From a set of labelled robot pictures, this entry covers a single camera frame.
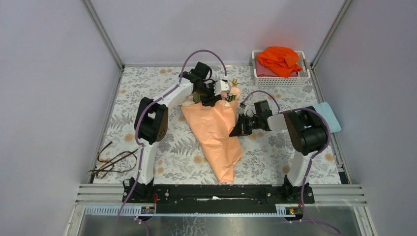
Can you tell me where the light blue towel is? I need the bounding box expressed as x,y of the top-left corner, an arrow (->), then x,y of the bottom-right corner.
313,102 -> 342,133

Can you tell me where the orange folded cloth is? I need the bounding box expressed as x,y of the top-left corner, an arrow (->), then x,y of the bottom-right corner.
256,46 -> 302,77

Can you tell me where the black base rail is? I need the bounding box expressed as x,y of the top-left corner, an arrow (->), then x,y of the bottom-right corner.
122,178 -> 315,214

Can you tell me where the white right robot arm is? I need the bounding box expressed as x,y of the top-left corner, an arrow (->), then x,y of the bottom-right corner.
229,100 -> 334,203

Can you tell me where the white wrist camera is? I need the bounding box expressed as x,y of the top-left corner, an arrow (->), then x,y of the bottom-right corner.
238,102 -> 247,115
214,80 -> 231,95

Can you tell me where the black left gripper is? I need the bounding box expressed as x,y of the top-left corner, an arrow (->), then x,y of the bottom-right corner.
192,80 -> 219,106

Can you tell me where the pink fake flower bunch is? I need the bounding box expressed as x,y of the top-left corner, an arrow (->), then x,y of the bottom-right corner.
180,92 -> 202,107

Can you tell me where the dark brown ribbon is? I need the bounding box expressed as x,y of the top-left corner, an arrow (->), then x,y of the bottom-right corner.
87,141 -> 138,179

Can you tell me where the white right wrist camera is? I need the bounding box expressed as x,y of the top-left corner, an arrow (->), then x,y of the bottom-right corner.
238,102 -> 247,115

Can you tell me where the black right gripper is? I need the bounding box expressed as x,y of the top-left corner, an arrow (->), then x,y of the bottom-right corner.
229,113 -> 261,137

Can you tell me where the white perforated plastic basket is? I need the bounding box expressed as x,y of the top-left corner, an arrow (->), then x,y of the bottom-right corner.
251,50 -> 311,87

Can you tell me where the brown kraft wrapping paper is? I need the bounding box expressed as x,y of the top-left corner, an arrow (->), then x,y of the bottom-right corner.
181,98 -> 243,183

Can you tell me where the pink folded cloth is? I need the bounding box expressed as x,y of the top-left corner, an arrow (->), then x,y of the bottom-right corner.
255,59 -> 279,77

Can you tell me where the pink fake flower stem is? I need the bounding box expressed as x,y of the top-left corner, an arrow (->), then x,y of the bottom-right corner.
220,79 -> 240,102

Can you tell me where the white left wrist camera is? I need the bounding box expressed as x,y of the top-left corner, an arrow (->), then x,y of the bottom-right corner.
214,80 -> 231,95

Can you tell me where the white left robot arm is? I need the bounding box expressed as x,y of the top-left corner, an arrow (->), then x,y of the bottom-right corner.
133,62 -> 224,202

